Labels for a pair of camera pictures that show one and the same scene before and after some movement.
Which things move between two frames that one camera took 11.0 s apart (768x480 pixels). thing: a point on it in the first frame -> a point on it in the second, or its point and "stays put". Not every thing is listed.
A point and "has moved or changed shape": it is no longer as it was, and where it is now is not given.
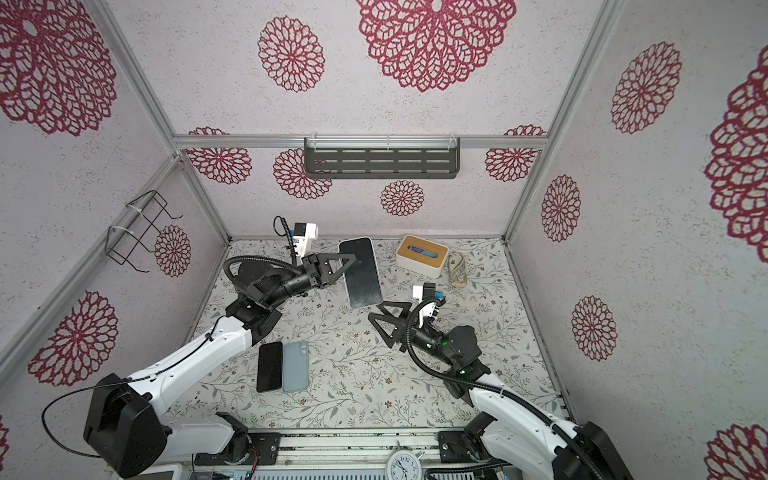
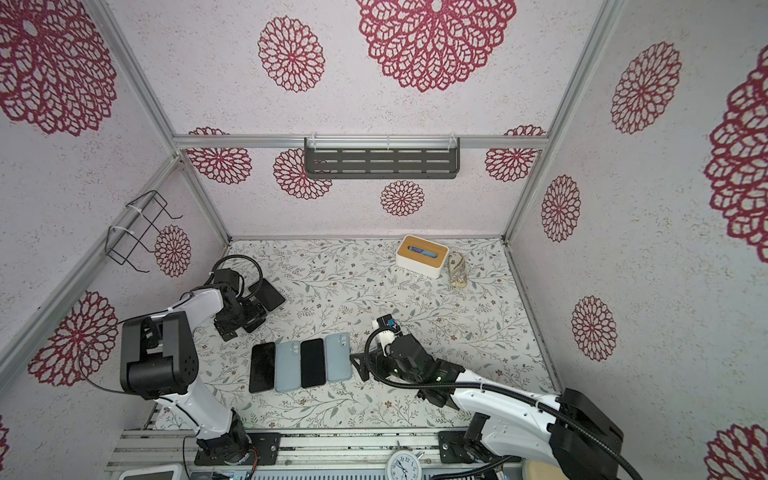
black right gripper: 405,340 -> 367,363
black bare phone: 269,367 has moved or changed shape
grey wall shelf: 381,157 stays put
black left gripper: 318,268 -> 254,309
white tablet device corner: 159,472 stays put
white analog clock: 403,465 stays put
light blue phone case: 295,366 has moved or changed shape
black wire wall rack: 133,226 stays put
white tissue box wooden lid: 420,255 stays put
